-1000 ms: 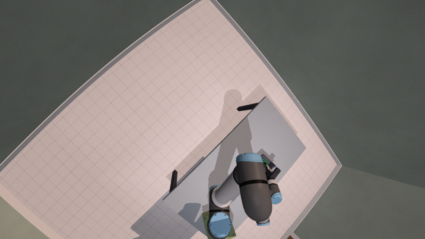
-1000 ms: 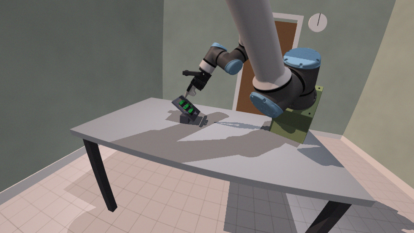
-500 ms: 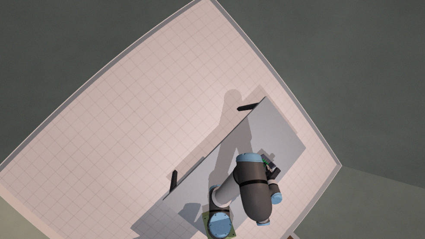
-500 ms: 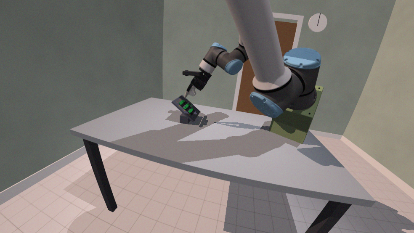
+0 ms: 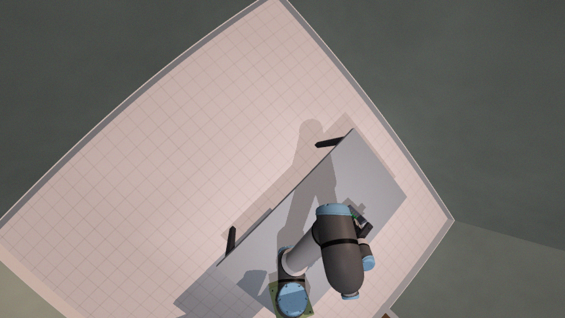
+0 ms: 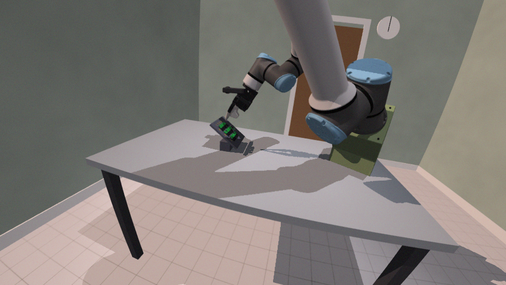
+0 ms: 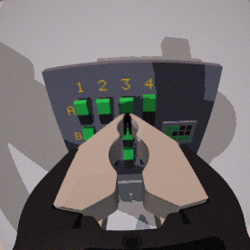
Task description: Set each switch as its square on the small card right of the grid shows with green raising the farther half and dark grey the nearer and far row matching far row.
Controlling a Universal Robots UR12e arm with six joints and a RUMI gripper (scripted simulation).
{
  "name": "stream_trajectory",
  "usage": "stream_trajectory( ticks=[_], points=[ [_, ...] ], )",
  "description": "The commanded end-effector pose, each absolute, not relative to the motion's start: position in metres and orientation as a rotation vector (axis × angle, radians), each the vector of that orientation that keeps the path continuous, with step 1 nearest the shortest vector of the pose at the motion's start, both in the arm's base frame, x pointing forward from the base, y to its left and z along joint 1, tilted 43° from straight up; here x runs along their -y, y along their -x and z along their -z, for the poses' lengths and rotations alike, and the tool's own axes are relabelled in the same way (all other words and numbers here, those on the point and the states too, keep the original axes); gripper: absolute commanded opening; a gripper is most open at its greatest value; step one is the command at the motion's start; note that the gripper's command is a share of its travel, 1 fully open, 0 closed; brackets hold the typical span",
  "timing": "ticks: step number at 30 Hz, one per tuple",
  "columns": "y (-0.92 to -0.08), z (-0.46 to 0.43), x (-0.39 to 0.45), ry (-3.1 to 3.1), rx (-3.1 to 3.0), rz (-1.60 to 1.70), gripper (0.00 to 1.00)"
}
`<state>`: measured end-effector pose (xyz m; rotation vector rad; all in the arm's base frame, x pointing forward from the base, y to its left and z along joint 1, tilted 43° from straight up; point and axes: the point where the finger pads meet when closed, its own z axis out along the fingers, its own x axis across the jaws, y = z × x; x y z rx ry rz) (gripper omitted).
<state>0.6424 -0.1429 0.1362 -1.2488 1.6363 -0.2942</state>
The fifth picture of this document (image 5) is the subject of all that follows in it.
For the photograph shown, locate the dark grey switch panel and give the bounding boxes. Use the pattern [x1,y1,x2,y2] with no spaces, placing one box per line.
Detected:
[348,205,367,225]

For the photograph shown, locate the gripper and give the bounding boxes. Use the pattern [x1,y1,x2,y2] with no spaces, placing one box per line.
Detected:
[353,218,362,235]

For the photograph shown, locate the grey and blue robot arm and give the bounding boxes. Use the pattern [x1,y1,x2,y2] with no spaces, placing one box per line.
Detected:
[275,203,375,318]

